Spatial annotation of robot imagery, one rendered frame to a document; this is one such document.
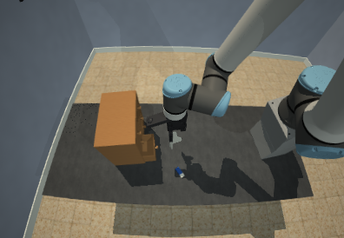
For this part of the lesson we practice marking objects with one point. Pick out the brown wooden chest of drawers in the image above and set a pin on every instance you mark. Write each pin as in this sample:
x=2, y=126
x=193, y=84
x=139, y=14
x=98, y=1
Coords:
x=116, y=128

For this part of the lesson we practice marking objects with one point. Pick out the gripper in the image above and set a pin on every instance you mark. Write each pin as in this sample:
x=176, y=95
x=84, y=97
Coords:
x=181, y=125

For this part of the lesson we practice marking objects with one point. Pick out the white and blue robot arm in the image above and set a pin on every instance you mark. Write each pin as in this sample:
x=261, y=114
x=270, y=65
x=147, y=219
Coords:
x=319, y=131

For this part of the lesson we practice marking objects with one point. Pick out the blue and white eraser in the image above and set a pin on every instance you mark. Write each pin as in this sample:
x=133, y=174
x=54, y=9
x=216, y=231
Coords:
x=179, y=172

